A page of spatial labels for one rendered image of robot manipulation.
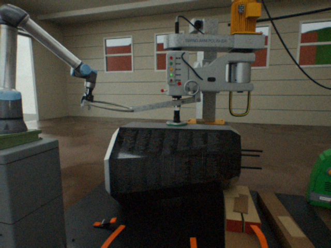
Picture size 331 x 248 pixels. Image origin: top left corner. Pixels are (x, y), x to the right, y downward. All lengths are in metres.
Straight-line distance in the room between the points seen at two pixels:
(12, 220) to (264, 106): 7.52
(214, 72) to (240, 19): 0.54
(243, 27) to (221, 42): 0.26
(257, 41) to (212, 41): 0.44
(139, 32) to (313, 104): 6.70
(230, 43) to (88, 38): 8.51
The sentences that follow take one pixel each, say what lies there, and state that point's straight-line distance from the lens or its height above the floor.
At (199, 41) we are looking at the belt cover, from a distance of 2.14.
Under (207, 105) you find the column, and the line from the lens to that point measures 2.78.
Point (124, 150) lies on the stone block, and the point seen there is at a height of 0.66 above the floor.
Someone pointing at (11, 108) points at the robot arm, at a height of 1.09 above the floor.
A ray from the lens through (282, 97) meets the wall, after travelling 8.17.
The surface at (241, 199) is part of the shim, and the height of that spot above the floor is 0.26.
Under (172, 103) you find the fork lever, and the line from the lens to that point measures 2.11.
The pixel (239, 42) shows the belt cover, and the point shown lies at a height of 1.64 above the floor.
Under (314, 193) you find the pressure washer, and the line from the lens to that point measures 2.74.
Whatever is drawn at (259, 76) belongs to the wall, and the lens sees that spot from 8.07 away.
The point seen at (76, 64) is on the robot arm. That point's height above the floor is 1.40.
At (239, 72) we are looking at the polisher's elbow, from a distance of 2.26.
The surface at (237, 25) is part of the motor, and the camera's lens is 2.33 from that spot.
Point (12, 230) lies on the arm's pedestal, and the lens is 1.69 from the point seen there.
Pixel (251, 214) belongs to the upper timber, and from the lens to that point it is 1.90.
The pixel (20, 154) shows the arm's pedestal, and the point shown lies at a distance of 1.57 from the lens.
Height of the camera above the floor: 1.21
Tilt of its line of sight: 8 degrees down
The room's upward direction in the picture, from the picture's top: straight up
